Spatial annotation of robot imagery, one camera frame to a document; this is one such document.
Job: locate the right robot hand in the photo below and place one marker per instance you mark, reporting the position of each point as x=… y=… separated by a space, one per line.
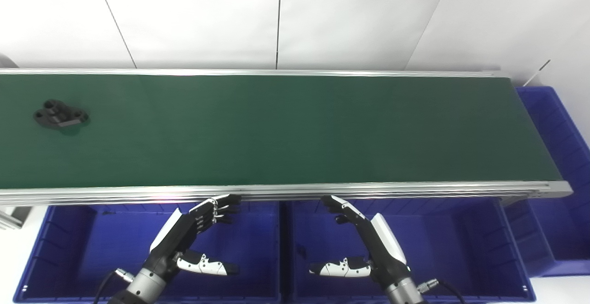
x=382 y=244

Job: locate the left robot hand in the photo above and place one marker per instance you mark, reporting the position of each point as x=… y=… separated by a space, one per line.
x=177 y=230

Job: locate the black flanged metal part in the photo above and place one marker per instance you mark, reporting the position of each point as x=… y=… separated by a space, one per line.
x=60 y=115

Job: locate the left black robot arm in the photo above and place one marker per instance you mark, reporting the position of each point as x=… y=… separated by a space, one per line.
x=145 y=285

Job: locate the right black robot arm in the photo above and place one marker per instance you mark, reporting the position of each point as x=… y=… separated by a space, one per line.
x=404 y=294

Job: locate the blue plastic bin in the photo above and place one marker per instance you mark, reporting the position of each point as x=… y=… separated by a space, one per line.
x=562 y=221
x=92 y=248
x=451 y=244

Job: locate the green conveyor belt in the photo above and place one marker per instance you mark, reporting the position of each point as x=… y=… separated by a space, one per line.
x=286 y=128

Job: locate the aluminium conveyor support leg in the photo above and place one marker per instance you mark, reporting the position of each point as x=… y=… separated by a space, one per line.
x=16 y=216

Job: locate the grey conveyor motor housing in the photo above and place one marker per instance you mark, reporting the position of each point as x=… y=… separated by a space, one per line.
x=5 y=62

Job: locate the thin black white rod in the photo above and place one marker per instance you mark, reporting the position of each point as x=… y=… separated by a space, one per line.
x=537 y=72

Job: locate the aluminium conveyor side rail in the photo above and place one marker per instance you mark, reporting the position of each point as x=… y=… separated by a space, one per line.
x=286 y=192
x=276 y=72

